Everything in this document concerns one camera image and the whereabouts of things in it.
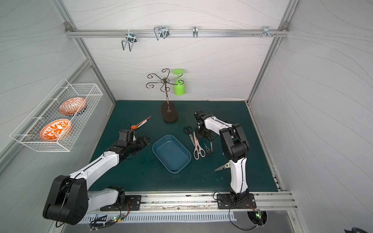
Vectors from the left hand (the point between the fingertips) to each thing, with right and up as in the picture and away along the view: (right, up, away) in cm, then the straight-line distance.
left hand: (147, 142), depth 88 cm
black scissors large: (+25, +6, +14) cm, 29 cm away
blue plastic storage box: (+15, -9, +3) cm, 17 cm away
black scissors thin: (+39, -8, +3) cm, 39 cm away
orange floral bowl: (-32, +10, -25) cm, 42 cm away
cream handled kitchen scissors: (+49, -14, -2) cm, 51 cm away
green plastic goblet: (+19, +37, +12) cm, 44 cm away
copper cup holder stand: (+11, +18, +23) cm, 32 cm away
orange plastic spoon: (-14, +8, +16) cm, 23 cm away
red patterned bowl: (-33, +21, -16) cm, 42 cm away
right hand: (+35, +3, +12) cm, 37 cm away
